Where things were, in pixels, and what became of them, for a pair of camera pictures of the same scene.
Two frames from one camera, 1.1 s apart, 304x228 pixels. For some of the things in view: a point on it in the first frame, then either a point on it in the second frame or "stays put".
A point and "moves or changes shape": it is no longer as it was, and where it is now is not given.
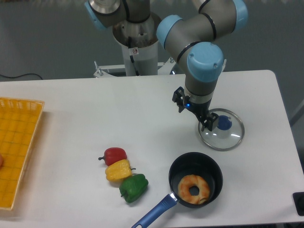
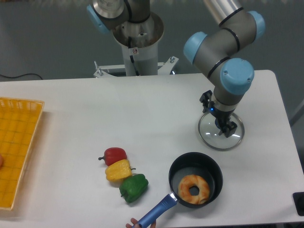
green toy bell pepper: x=133 y=186 stays put
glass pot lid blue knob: x=224 y=122 moves or changes shape
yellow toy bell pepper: x=118 y=171 stays put
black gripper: x=201 y=110 -> x=229 y=129
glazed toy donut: x=190 y=180 stays put
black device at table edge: x=298 y=198 stays put
